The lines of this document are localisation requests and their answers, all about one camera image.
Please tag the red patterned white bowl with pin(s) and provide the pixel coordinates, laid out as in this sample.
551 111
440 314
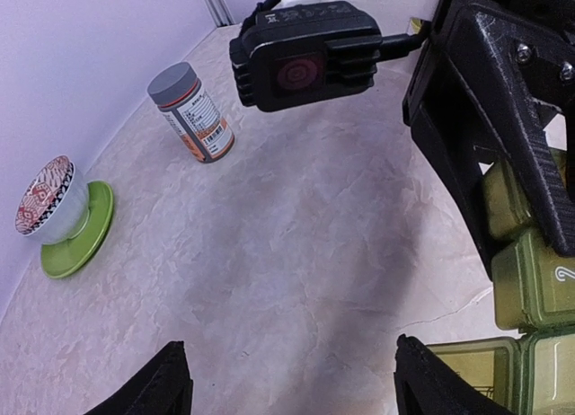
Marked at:
55 206

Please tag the right aluminium frame post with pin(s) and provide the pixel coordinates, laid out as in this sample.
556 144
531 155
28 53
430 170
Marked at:
220 12

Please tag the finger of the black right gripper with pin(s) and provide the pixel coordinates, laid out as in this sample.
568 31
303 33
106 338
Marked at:
448 130
543 160

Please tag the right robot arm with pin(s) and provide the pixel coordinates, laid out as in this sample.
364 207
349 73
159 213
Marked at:
490 76

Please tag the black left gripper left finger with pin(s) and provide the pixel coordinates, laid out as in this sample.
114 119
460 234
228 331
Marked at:
162 386

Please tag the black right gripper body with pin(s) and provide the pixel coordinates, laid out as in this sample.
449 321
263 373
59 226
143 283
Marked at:
482 56

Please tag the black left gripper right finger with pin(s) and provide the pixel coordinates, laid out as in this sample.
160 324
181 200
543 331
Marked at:
424 384

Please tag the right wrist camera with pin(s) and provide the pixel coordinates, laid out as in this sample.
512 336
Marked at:
303 54

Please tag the amber bottle grey cap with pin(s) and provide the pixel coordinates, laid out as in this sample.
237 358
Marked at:
181 97

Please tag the green pill organizer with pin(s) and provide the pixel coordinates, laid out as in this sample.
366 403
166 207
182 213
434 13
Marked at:
533 290

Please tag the green plate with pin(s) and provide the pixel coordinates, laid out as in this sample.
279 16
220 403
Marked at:
64 259

